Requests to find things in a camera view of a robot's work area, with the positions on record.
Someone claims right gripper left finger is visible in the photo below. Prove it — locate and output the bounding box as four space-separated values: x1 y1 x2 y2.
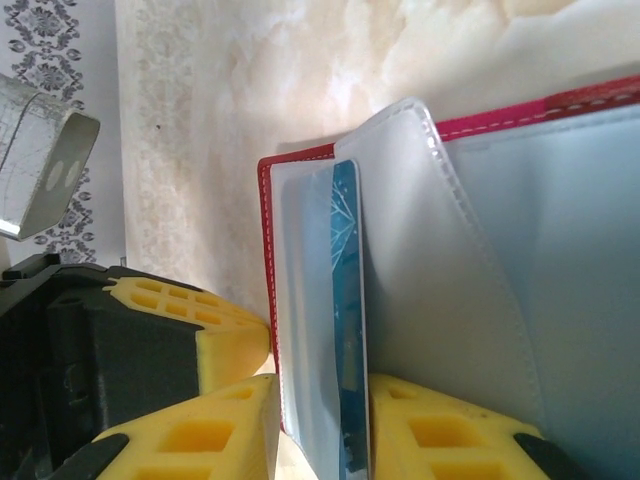
73 373 281 480

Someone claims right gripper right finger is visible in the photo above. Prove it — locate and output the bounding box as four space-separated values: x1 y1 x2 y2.
367 374 589 480

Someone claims blue VIP credit card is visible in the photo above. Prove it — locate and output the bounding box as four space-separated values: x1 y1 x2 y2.
327 158 373 476

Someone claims red card holder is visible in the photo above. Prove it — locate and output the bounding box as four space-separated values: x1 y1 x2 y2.
256 73 640 480

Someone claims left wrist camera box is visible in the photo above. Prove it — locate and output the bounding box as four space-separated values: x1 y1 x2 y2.
0 73 102 243

